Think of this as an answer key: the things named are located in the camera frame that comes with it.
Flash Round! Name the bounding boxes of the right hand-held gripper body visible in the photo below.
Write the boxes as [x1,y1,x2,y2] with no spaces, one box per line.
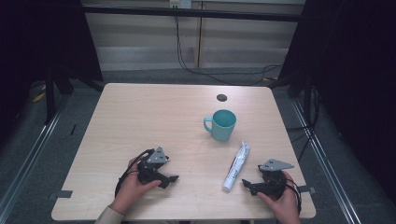
[257,158,295,200]

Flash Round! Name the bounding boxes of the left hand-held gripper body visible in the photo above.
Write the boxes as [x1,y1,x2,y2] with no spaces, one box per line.
[136,146,171,187]

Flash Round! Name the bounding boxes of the white toothpaste tube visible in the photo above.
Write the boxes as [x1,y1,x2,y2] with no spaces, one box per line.
[222,141,251,193]

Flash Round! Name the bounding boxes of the teal cup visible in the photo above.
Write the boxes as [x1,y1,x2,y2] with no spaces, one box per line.
[203,108,237,143]

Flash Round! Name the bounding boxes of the person's left hand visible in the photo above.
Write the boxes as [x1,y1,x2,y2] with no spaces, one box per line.
[109,156,163,217]

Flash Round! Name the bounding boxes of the person's right hand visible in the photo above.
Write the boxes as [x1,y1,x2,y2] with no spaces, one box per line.
[256,170,303,224]

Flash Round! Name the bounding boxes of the grey tape strip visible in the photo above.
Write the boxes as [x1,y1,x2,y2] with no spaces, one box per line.
[298,185,317,195]
[47,189,74,201]

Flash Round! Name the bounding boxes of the yellow floor tape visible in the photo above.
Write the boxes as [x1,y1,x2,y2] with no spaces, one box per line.
[32,91,47,104]

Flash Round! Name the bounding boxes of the black curtain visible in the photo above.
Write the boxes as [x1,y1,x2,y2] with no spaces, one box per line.
[277,0,396,204]
[0,0,105,146]

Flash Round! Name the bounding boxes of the white power outlet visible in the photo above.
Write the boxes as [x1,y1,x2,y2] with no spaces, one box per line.
[169,0,192,9]

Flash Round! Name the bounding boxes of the black floor cable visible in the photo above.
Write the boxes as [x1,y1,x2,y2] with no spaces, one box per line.
[285,86,322,162]

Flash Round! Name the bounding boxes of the metal floor rail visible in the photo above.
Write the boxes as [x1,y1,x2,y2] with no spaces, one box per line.
[290,98,362,224]
[0,95,69,217]

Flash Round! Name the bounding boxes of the black wall cable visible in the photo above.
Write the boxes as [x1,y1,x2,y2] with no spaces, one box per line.
[174,15,283,87]

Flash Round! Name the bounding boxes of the black horizontal frame bar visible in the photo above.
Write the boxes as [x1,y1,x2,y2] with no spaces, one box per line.
[81,4,305,23]

